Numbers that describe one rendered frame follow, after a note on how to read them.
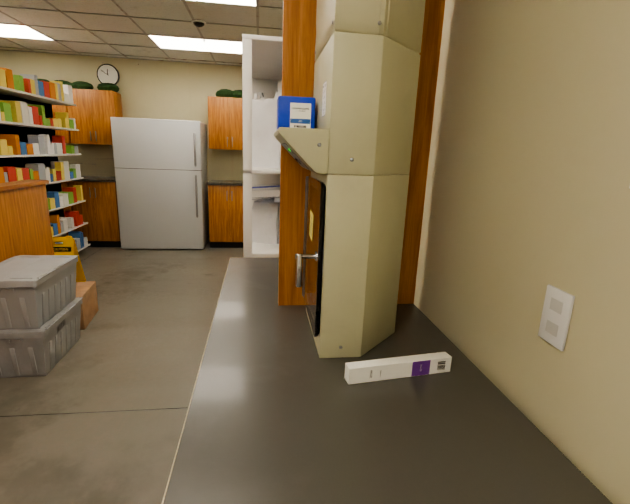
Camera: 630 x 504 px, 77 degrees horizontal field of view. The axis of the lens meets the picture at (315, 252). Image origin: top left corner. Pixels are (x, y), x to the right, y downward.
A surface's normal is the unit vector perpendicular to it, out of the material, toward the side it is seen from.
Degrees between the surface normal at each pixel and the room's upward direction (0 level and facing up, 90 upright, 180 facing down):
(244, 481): 0
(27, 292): 96
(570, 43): 90
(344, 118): 90
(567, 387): 90
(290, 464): 0
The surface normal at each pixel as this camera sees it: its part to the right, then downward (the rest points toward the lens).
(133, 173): 0.13, 0.25
